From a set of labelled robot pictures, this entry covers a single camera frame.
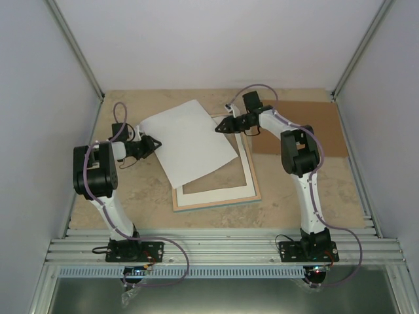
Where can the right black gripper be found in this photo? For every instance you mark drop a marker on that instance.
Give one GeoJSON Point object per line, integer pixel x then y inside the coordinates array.
{"type": "Point", "coordinates": [230, 125]}

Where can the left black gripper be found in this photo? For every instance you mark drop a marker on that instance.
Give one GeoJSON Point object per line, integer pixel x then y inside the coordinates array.
{"type": "Point", "coordinates": [149, 147]}

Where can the cat and books photo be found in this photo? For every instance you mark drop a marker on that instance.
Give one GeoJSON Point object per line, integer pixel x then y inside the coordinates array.
{"type": "Point", "coordinates": [190, 147]}

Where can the wooden teal picture frame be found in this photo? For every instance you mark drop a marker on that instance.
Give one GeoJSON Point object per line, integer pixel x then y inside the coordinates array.
{"type": "Point", "coordinates": [255, 183]}

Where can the white passe-partout mat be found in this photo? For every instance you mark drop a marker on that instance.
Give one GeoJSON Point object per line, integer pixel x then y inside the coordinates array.
{"type": "Point", "coordinates": [216, 193]}

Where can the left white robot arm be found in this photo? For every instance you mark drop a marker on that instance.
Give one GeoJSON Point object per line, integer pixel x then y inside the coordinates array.
{"type": "Point", "coordinates": [95, 177]}

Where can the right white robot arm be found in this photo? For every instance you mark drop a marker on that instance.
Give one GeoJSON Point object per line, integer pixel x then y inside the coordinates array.
{"type": "Point", "coordinates": [300, 159]}

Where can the left circuit board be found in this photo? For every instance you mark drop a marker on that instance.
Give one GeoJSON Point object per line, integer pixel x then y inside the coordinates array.
{"type": "Point", "coordinates": [138, 271]}

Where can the circuit board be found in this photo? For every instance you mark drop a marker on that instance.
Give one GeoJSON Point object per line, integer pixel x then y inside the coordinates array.
{"type": "Point", "coordinates": [138, 271]}
{"type": "Point", "coordinates": [318, 269]}

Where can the clear plastic bag scrap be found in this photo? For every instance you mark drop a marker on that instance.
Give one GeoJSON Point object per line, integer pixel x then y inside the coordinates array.
{"type": "Point", "coordinates": [128, 295]}

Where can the right circuit board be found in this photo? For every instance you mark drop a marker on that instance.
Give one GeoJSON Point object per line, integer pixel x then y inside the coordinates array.
{"type": "Point", "coordinates": [318, 269]}

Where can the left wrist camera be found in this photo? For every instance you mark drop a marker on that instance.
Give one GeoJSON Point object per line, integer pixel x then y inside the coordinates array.
{"type": "Point", "coordinates": [138, 132]}

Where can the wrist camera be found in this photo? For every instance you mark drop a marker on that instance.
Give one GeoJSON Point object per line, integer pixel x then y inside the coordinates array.
{"type": "Point", "coordinates": [138, 132]}
{"type": "Point", "coordinates": [232, 110]}

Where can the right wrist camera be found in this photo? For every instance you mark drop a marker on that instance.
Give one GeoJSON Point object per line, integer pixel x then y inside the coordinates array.
{"type": "Point", "coordinates": [232, 110]}

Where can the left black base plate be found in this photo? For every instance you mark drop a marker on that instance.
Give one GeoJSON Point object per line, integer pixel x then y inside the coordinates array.
{"type": "Point", "coordinates": [134, 251]}

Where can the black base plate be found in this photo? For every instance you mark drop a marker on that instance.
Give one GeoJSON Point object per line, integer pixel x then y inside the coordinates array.
{"type": "Point", "coordinates": [134, 251]}
{"type": "Point", "coordinates": [292, 252]}

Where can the aluminium rail beam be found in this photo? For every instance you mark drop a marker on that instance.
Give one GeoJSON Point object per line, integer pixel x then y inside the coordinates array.
{"type": "Point", "coordinates": [205, 247]}

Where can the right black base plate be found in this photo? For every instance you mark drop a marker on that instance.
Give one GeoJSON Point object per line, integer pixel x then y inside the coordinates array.
{"type": "Point", "coordinates": [292, 252]}

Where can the grey slotted cable duct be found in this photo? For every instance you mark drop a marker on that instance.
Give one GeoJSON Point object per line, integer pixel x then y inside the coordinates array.
{"type": "Point", "coordinates": [195, 272]}

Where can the left aluminium corner post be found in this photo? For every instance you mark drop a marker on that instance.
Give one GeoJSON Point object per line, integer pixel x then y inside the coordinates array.
{"type": "Point", "coordinates": [70, 39]}

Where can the aluminium corner post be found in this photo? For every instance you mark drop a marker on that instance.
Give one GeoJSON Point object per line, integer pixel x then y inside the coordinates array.
{"type": "Point", "coordinates": [368, 36]}
{"type": "Point", "coordinates": [70, 39]}

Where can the right aluminium corner post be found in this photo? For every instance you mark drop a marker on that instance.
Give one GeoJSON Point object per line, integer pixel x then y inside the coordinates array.
{"type": "Point", "coordinates": [368, 36]}

